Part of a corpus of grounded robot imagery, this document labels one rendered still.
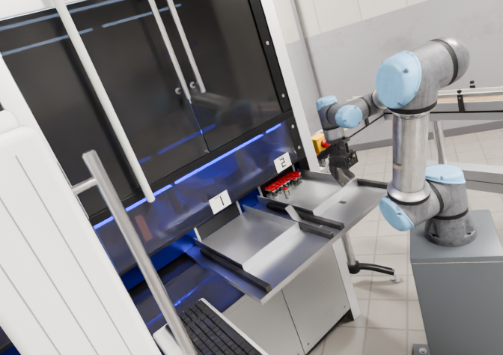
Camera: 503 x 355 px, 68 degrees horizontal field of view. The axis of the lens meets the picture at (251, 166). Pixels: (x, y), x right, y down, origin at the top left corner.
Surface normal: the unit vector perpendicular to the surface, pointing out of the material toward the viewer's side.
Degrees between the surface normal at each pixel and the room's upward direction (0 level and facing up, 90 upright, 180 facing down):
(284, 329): 90
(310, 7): 90
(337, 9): 90
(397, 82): 83
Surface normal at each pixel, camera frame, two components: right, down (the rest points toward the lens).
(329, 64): -0.35, 0.44
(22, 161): 0.57, 0.11
